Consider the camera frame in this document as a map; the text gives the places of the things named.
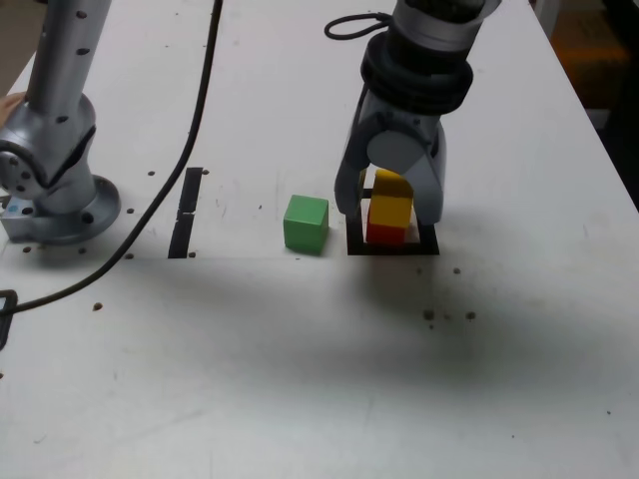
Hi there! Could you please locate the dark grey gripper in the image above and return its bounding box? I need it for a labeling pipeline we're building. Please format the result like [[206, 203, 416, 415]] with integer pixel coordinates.
[[333, 87, 448, 229]]

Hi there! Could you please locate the yellow cube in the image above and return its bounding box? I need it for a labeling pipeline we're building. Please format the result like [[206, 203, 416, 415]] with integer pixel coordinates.
[[366, 168, 414, 229]]

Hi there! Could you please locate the red cube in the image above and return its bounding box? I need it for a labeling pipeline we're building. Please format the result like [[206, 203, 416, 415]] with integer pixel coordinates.
[[366, 222, 406, 245]]

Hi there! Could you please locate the green cube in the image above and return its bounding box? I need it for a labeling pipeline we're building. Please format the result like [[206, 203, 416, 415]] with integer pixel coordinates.
[[283, 194, 330, 256]]

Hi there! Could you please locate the black tape square outline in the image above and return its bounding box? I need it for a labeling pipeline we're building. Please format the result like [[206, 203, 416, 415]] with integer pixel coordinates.
[[343, 187, 440, 258]]

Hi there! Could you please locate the person's hand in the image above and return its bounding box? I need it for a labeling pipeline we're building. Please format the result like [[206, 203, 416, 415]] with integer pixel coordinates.
[[0, 92, 26, 131]]

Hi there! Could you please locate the black tape strip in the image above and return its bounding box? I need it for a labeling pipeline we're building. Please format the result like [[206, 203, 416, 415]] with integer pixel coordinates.
[[167, 167, 205, 260]]

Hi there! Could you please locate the black looped cord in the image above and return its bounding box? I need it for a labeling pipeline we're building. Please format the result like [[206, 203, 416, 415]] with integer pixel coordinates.
[[322, 12, 395, 41]]

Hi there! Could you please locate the thick black cable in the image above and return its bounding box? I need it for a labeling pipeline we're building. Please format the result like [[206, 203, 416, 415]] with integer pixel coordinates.
[[0, 0, 225, 315]]

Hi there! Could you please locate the black bracket frame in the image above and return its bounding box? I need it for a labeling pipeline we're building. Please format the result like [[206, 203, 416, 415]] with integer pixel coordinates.
[[0, 287, 20, 350]]

